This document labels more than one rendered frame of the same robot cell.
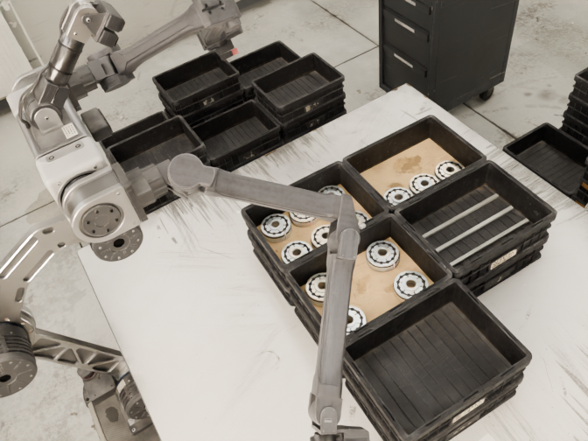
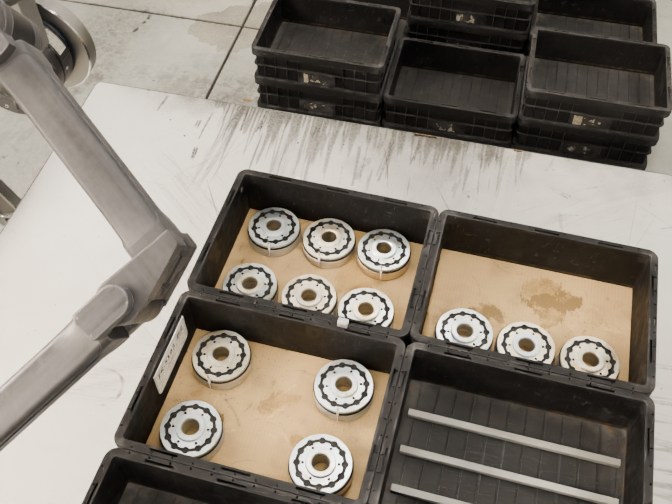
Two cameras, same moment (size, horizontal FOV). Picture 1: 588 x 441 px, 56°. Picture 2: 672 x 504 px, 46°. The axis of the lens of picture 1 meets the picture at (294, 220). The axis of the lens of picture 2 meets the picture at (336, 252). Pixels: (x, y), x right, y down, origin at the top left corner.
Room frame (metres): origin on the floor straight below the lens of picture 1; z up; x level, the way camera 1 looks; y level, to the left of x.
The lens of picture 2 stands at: (0.52, -0.62, 2.05)
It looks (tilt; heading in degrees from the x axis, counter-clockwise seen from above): 52 degrees down; 37
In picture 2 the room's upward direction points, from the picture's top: straight up
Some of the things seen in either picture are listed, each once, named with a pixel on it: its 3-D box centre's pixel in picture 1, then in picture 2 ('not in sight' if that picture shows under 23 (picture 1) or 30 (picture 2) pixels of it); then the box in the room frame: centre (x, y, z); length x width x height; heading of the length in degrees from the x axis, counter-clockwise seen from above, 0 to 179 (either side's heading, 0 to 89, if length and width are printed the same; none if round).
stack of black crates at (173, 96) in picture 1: (205, 108); (468, 28); (2.61, 0.38, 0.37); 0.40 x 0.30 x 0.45; 114
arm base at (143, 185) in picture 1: (143, 185); not in sight; (0.90, 0.31, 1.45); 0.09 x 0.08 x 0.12; 24
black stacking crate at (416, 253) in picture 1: (367, 284); (268, 407); (0.92, -0.18, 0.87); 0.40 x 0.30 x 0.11; 112
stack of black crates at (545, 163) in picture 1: (551, 173); not in sight; (1.75, -1.26, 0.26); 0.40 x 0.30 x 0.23; 24
